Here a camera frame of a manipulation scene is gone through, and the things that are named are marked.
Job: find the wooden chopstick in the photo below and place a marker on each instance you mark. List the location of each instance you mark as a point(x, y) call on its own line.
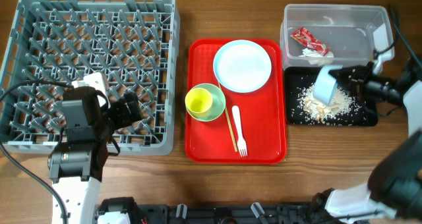
point(229, 121)

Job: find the red plastic tray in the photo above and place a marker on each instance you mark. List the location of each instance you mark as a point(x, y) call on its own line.
point(263, 113)

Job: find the yellow cup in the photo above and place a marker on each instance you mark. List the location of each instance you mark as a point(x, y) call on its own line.
point(198, 102)

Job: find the grey dishwasher rack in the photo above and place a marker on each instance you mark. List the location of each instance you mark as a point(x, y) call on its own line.
point(134, 44)

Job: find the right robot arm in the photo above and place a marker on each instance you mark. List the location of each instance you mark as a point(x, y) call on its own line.
point(393, 189)

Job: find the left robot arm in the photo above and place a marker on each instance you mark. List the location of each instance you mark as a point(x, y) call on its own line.
point(76, 165)

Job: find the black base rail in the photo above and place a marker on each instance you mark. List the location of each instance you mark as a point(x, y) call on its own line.
point(126, 210)

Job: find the rice and peanut waste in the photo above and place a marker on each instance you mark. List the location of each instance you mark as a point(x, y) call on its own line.
point(342, 107)

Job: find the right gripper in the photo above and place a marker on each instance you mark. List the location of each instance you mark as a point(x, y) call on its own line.
point(359, 77)

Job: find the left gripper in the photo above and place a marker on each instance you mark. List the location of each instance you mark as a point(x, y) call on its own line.
point(120, 107)

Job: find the black waste tray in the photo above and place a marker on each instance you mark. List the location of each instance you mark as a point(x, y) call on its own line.
point(296, 78)

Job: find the light blue plate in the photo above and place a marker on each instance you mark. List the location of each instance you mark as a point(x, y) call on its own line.
point(242, 66)

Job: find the green bowl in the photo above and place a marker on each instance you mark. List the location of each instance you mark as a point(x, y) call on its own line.
point(218, 105)

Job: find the red snack wrapper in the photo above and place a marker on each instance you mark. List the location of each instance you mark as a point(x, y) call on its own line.
point(305, 38)

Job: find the small light blue bowl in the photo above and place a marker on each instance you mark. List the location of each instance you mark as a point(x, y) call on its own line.
point(325, 85)

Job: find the clear plastic bin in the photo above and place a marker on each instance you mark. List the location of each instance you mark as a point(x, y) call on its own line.
point(351, 32)

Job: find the white plastic fork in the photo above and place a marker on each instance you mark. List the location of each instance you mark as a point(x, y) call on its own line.
point(241, 143)

